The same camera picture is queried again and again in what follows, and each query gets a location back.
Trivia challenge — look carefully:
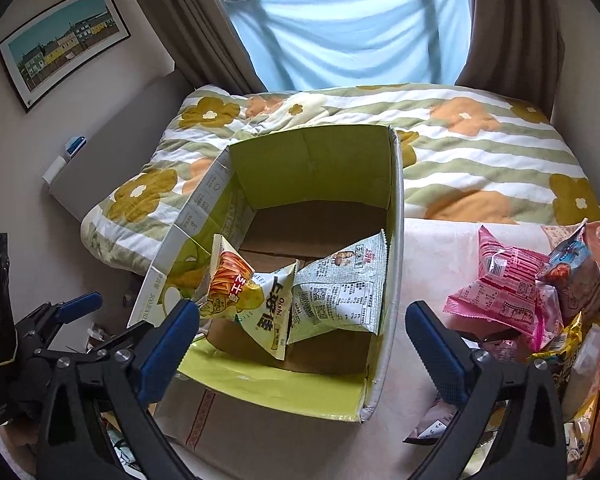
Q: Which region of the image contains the left brown curtain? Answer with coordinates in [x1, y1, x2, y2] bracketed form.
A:
[137, 0, 266, 96]

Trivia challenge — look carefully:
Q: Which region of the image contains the fries snack bag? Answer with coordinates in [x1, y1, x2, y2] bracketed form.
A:
[200, 234, 298, 361]

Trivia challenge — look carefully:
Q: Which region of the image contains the floral striped duvet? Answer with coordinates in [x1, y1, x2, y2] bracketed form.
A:
[81, 84, 600, 274]

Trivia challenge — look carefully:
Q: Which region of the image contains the framed houses picture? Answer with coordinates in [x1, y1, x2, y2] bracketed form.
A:
[0, 0, 131, 112]

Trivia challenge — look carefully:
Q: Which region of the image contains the brown curtain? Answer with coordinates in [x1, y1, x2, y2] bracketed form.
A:
[456, 0, 564, 116]
[137, 0, 266, 96]

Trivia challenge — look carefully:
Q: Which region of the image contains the grey headboard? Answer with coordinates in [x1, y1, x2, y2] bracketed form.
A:
[50, 70, 193, 221]

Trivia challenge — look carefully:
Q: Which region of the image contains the blue window cloth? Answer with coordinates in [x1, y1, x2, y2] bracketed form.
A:
[225, 0, 471, 91]

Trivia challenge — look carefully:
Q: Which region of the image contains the green cardboard box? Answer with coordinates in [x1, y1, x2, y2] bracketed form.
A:
[130, 125, 404, 422]

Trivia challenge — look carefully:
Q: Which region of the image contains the white blue bottle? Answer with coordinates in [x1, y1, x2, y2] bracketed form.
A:
[42, 136, 86, 186]

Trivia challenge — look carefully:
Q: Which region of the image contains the pale green snack bag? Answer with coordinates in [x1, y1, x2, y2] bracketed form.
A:
[288, 231, 388, 344]

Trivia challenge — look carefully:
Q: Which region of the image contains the right brown curtain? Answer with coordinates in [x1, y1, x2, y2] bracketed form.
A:
[456, 0, 564, 116]

